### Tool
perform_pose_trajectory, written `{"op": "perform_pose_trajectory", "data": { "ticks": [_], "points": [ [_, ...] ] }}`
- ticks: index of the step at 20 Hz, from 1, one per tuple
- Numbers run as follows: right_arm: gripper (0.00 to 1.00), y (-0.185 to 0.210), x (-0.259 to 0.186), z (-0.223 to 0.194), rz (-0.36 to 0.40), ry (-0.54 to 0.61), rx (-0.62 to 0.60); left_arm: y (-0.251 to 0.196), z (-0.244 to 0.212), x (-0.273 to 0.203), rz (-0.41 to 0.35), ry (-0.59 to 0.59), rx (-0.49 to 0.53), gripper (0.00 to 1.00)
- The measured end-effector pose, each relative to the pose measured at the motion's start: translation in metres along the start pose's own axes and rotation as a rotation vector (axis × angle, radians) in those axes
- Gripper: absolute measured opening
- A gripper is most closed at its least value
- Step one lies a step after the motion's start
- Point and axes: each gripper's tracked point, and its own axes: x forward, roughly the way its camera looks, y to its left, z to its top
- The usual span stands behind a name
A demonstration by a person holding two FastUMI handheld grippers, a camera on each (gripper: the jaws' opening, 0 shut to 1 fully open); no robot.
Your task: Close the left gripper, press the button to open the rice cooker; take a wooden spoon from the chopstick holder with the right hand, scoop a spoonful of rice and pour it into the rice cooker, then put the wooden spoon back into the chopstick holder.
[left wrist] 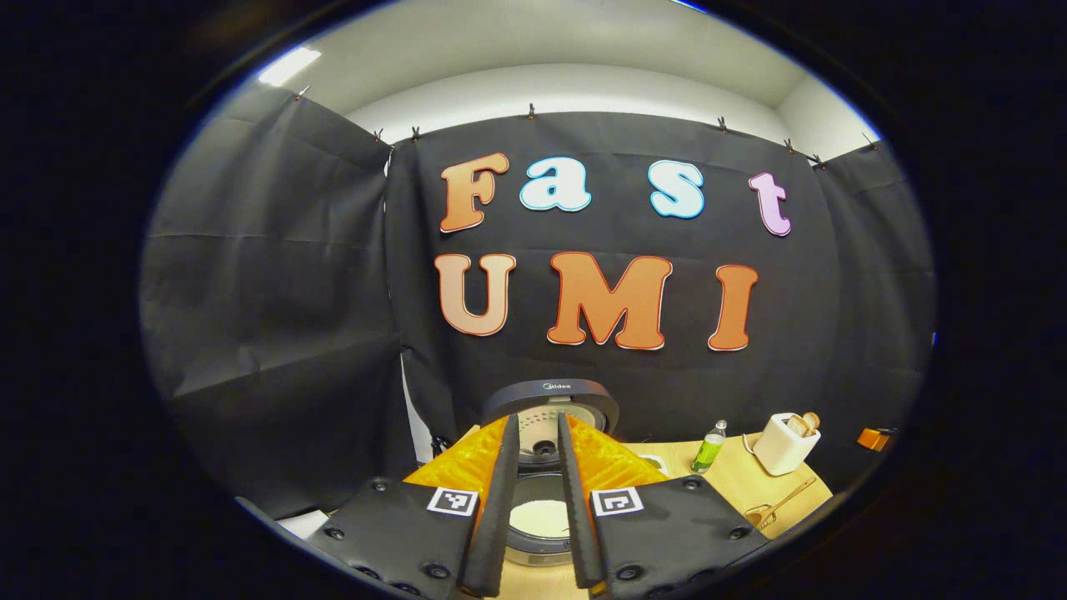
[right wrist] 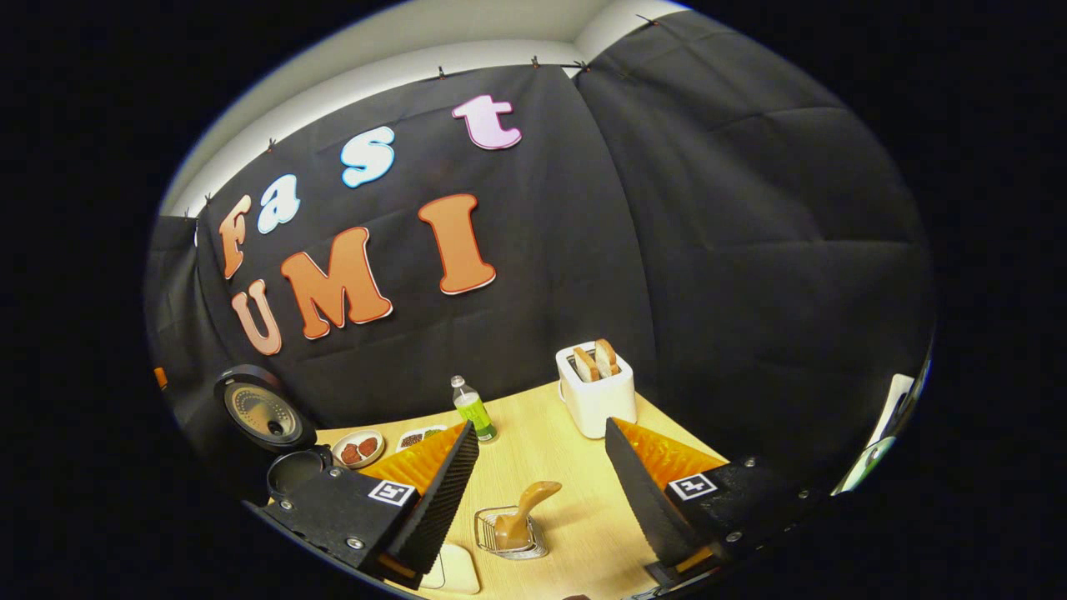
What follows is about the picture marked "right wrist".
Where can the wooden spoon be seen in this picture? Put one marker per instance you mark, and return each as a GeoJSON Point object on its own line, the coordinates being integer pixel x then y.
{"type": "Point", "coordinates": [521, 517]}

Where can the round plate with red food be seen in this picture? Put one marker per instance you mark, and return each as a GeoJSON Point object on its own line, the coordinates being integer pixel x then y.
{"type": "Point", "coordinates": [358, 450]}

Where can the rectangular dish with beans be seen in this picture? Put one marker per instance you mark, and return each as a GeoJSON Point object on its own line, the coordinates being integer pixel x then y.
{"type": "Point", "coordinates": [421, 437]}

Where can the green drink bottle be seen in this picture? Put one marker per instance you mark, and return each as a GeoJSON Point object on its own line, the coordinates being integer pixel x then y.
{"type": "Point", "coordinates": [475, 412]}

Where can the white toaster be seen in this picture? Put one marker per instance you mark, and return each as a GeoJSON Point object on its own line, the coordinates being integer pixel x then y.
{"type": "Point", "coordinates": [596, 408]}

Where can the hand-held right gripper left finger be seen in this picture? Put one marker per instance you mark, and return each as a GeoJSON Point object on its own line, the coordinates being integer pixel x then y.
{"type": "Point", "coordinates": [438, 508]}

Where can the black backdrop cloth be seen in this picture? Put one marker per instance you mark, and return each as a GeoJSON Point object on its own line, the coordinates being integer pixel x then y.
{"type": "Point", "coordinates": [708, 250]}

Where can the dark grey rice cooker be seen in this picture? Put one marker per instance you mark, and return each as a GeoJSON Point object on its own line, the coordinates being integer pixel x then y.
{"type": "Point", "coordinates": [262, 412]}

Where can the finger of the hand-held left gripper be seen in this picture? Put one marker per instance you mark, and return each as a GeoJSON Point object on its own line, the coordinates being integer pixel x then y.
{"type": "Point", "coordinates": [160, 377]}

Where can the toast slice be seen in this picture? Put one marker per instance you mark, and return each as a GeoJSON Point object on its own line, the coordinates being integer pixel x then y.
{"type": "Point", "coordinates": [607, 357]}
{"type": "Point", "coordinates": [586, 365]}

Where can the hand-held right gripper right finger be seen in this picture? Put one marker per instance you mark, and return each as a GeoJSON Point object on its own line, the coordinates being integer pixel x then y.
{"type": "Point", "coordinates": [646, 508]}

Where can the cream rice container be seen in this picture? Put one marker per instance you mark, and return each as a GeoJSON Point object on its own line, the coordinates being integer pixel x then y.
{"type": "Point", "coordinates": [454, 571]}

